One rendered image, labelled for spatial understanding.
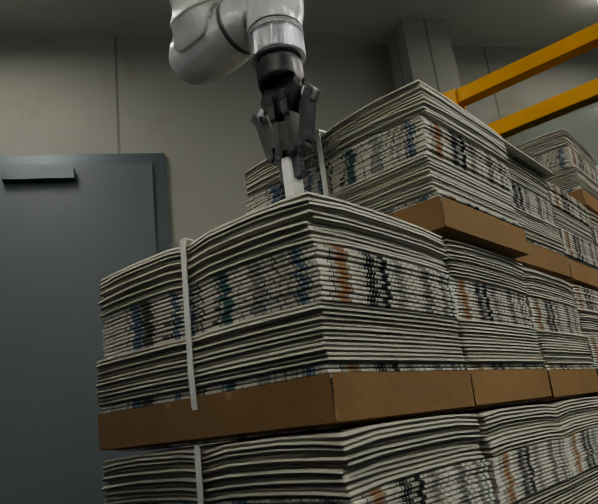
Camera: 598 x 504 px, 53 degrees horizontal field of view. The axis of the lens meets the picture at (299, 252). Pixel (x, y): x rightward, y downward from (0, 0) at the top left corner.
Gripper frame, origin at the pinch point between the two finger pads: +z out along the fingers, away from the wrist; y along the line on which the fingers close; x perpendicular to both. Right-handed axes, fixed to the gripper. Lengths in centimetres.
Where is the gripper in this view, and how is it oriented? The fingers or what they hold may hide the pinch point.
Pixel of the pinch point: (293, 181)
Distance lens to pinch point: 91.0
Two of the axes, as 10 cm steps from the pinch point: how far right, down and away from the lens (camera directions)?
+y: -7.5, 2.7, 6.0
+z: 1.1, 9.5, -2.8
